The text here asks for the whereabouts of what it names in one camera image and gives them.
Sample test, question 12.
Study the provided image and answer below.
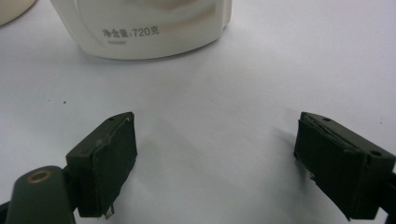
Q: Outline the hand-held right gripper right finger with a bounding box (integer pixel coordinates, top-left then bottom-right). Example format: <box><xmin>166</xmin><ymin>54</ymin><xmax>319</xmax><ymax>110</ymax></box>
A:
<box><xmin>293</xmin><ymin>111</ymin><xmax>396</xmax><ymax>221</ymax></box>

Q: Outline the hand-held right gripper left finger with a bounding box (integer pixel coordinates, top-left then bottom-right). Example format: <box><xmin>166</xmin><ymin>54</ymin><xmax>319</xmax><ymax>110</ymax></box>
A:
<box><xmin>65</xmin><ymin>111</ymin><xmax>138</xmax><ymax>218</ymax></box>

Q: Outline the pale green pump bottle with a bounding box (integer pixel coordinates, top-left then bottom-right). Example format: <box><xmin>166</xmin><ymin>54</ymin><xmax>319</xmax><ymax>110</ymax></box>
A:
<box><xmin>49</xmin><ymin>0</ymin><xmax>233</xmax><ymax>61</ymax></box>

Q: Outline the white table cover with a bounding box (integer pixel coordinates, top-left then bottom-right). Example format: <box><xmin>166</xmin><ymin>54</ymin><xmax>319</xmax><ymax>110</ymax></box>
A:
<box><xmin>0</xmin><ymin>0</ymin><xmax>396</xmax><ymax>224</ymax></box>

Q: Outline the cream pump bottle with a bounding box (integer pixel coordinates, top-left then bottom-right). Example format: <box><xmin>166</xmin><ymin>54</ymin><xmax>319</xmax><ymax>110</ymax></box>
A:
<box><xmin>0</xmin><ymin>0</ymin><xmax>37</xmax><ymax>28</ymax></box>

